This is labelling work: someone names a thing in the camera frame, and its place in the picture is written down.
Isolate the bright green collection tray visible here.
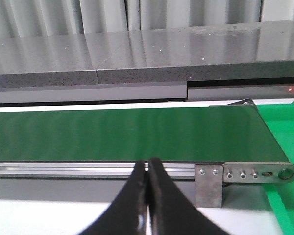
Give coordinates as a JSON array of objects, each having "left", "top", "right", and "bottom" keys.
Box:
[{"left": 258, "top": 103, "right": 294, "bottom": 235}]

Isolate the white pleated curtain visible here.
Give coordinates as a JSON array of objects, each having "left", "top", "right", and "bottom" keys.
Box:
[{"left": 0, "top": 0, "right": 294, "bottom": 38}]

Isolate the grey speckled stone countertop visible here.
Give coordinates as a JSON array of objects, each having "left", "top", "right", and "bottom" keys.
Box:
[{"left": 0, "top": 21, "right": 294, "bottom": 89}]

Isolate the grey cabinet front panel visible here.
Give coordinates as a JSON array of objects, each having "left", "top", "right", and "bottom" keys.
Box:
[{"left": 0, "top": 82, "right": 294, "bottom": 105}]

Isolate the green conveyor belt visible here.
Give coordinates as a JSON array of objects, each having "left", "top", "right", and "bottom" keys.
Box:
[{"left": 0, "top": 106, "right": 287, "bottom": 162}]

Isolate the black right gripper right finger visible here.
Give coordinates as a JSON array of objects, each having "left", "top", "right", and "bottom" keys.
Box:
[{"left": 148, "top": 158, "right": 228, "bottom": 235}]

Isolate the aluminium conveyor side rail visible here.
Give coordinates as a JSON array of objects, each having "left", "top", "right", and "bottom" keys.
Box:
[{"left": 0, "top": 161, "right": 226, "bottom": 179}]

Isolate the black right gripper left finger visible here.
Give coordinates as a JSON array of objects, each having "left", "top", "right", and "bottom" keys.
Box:
[{"left": 80, "top": 161, "right": 147, "bottom": 235}]

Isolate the steel conveyor end bracket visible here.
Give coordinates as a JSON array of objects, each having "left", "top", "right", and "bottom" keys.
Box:
[{"left": 223, "top": 162, "right": 294, "bottom": 184}]

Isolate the steel conveyor support leg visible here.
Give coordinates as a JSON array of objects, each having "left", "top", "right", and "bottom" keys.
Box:
[{"left": 195, "top": 164, "right": 223, "bottom": 208}]

